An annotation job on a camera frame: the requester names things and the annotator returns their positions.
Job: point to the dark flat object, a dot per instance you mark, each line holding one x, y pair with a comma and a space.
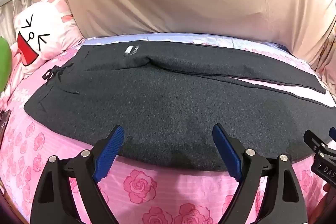
4, 121

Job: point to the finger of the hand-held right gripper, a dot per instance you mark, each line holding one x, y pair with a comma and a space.
332, 133
313, 140

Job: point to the person's right hand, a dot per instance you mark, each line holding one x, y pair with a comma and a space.
330, 196

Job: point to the pink floral bed sheet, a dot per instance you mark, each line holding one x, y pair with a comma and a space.
147, 187

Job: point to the dark grey pants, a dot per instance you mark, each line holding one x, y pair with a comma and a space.
170, 108

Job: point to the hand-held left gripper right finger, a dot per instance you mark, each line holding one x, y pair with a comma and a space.
227, 150

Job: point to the green plush toy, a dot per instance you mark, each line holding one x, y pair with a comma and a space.
4, 64

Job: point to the cartoon face pillow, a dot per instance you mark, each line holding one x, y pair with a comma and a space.
52, 24

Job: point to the patterned beige curtain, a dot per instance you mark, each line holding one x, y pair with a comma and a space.
326, 37

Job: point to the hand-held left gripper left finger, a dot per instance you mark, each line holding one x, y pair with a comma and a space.
109, 150

